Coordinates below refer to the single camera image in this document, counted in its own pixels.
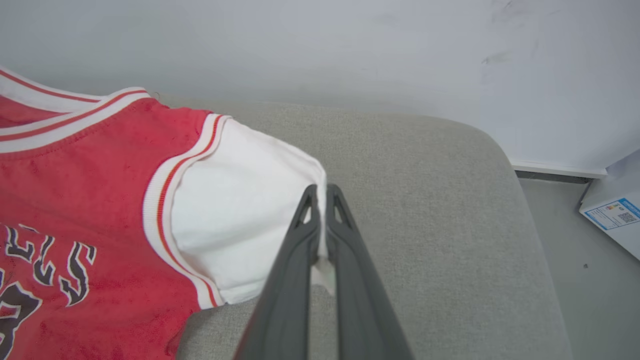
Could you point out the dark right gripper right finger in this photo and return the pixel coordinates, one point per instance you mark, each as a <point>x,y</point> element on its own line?
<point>360,310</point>

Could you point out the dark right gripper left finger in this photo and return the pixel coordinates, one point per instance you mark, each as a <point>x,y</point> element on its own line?
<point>285,310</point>

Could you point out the white box with blue label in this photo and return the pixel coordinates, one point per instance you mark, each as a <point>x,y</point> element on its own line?
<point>617,215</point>

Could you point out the red white basketball jersey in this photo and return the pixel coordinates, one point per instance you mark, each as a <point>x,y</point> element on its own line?
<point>100,175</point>

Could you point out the white wall baseboard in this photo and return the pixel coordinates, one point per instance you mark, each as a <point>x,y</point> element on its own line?
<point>555,169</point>

